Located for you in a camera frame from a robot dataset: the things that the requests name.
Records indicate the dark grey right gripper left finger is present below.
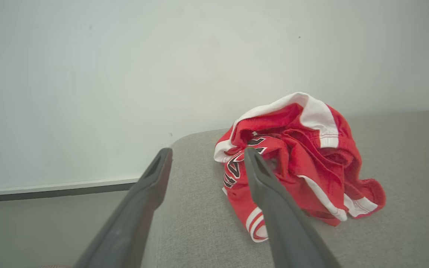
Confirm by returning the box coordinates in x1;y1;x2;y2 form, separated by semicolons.
74;148;173;268

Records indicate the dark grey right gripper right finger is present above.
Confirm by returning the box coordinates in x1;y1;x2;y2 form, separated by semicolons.
244;147;341;268

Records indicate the red white sports jersey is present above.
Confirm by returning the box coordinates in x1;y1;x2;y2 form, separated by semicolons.
213;92;386;243

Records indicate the white grey baseboard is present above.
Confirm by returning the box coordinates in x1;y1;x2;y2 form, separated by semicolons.
0;178;140;204

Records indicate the grey fabric sofa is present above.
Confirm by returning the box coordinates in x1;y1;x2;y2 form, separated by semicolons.
140;109;429;268

